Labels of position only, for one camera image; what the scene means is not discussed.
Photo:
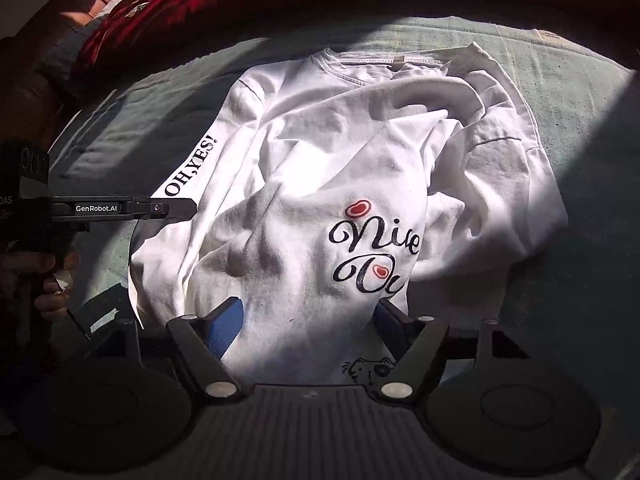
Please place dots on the white printed t-shirt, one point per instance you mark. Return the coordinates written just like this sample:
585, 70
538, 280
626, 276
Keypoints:
325, 160

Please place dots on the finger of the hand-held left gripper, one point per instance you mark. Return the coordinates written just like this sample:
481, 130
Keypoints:
172, 208

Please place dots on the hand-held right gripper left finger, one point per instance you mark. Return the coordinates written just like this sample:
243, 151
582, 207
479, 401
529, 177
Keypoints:
227, 325

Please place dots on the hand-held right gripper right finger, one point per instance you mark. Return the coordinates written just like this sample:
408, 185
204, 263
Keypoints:
389, 321

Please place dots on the wooden headboard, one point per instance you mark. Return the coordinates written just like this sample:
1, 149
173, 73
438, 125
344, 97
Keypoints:
30, 85

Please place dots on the green plaid bed sheet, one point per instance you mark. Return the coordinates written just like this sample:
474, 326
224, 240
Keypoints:
575, 110

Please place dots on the person's left hand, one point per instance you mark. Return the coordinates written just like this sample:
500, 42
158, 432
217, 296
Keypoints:
50, 305

